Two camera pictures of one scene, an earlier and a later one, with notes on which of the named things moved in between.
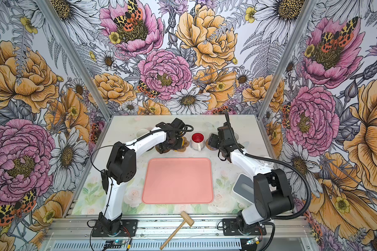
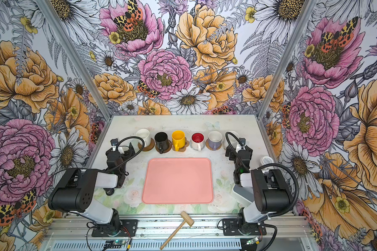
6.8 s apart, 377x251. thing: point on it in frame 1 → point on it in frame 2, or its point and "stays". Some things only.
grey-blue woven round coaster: x=203 y=147 stays
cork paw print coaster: x=183 y=148 stays
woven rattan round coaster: x=208 y=145 stays
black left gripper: x=177 y=146 → x=127 y=152
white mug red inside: x=197 y=139 stays
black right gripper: x=212 y=139 → x=228 y=153
